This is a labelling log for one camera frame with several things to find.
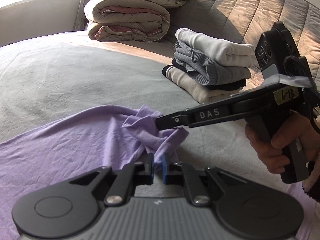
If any folded beige pink quilt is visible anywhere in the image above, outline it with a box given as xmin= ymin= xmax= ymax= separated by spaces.
xmin=84 ymin=0 xmax=187 ymax=42

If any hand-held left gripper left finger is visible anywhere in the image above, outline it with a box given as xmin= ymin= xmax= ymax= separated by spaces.
xmin=67 ymin=152 xmax=154 ymax=205

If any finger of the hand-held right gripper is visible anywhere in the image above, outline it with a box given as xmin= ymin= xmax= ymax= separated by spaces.
xmin=155 ymin=108 xmax=193 ymax=131

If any bed with grey sheet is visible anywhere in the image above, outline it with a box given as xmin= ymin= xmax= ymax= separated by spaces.
xmin=0 ymin=31 xmax=320 ymax=240

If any floral beige curtain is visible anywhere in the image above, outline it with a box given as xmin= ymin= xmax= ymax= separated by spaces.
xmin=75 ymin=0 xmax=100 ymax=32

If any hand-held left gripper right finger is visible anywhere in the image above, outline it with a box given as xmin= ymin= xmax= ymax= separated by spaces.
xmin=162 ymin=154 xmax=247 ymax=205

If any quilted beige headboard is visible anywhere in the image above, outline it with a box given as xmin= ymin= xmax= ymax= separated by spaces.
xmin=165 ymin=0 xmax=320 ymax=90

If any folded grey knit sweater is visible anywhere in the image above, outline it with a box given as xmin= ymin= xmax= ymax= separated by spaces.
xmin=173 ymin=40 xmax=251 ymax=86

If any person's right hand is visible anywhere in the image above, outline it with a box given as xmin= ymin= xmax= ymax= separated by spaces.
xmin=245 ymin=112 xmax=320 ymax=174

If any purple long-sleeved shirt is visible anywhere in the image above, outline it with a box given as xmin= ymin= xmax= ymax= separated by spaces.
xmin=0 ymin=104 xmax=320 ymax=240

